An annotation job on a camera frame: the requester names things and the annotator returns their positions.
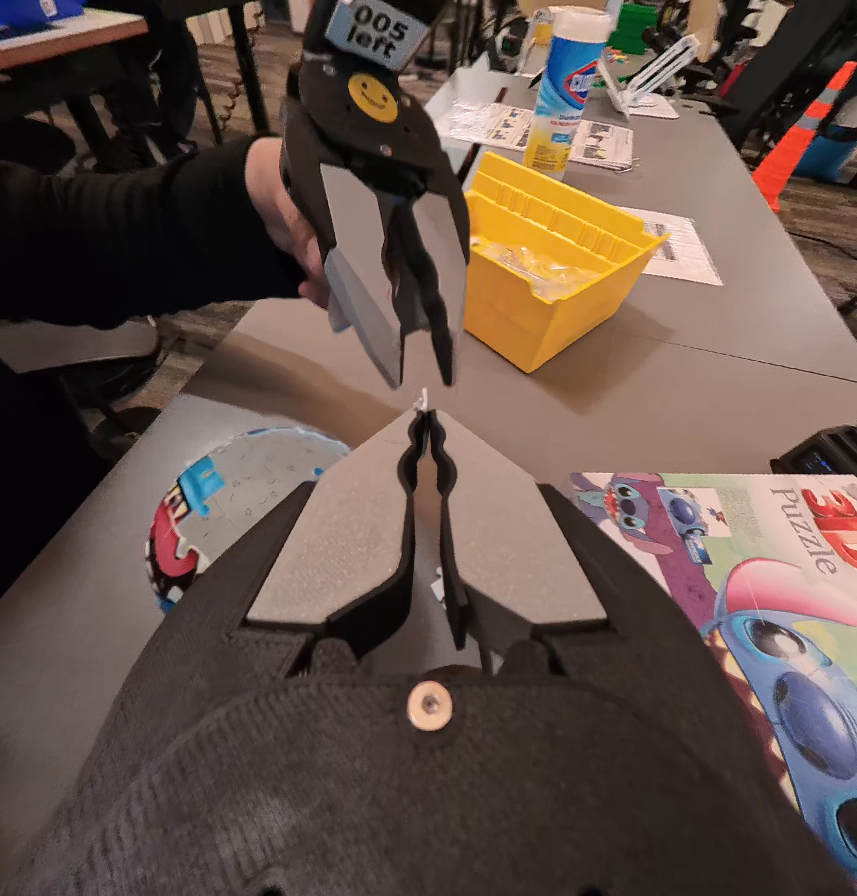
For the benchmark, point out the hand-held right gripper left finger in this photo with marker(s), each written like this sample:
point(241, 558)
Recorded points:
point(337, 553)

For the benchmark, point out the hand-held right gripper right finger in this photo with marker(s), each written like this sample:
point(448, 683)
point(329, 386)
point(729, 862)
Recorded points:
point(512, 553)

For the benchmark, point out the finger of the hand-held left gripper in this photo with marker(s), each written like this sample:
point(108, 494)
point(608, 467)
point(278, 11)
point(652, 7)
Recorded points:
point(442, 252)
point(355, 280)

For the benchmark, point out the blue cartoon puzzle ball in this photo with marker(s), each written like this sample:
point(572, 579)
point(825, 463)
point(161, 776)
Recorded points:
point(246, 476)

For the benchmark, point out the small puzzle piece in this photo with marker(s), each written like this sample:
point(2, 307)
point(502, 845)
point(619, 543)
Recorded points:
point(420, 402)

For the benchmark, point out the person's left forearm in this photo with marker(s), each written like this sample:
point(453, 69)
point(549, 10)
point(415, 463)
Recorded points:
point(120, 238)

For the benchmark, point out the printed cardboard puzzle box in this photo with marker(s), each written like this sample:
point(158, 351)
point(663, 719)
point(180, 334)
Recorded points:
point(771, 630)

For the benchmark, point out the person's left hand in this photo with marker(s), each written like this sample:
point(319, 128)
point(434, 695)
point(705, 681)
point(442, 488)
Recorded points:
point(274, 196)

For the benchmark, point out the clear plastic bag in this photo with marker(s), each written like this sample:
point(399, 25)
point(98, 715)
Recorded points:
point(540, 269)

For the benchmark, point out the yellow plastic bin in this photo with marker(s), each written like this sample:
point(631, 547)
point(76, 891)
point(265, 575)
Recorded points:
point(540, 322)

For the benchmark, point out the printed instruction leaflets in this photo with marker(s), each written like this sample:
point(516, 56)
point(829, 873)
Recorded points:
point(484, 122)

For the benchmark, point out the cleaning wipes canister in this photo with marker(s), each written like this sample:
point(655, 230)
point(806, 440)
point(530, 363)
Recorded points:
point(565, 91)

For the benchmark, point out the paper sheet in plastic sleeve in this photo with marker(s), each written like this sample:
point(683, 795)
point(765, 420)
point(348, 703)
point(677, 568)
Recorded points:
point(680, 245)

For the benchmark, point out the wooden background table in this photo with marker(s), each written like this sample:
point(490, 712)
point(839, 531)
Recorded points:
point(64, 42)

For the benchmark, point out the white folding stand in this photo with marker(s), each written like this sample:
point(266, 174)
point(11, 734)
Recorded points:
point(663, 73)

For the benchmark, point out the green plastic object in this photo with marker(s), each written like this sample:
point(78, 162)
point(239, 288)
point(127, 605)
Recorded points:
point(635, 28)

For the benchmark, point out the person's black clothed torso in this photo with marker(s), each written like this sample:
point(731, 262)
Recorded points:
point(29, 476)

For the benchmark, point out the blue plastic bin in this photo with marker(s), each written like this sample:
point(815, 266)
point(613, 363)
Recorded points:
point(29, 10)

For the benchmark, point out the black electronic device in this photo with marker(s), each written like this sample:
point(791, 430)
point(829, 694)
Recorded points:
point(827, 448)

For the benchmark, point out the orange reflective cone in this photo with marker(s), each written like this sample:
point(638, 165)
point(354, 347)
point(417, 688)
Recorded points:
point(799, 140)

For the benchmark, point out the blue bag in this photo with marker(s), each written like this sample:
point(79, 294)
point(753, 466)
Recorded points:
point(838, 150)

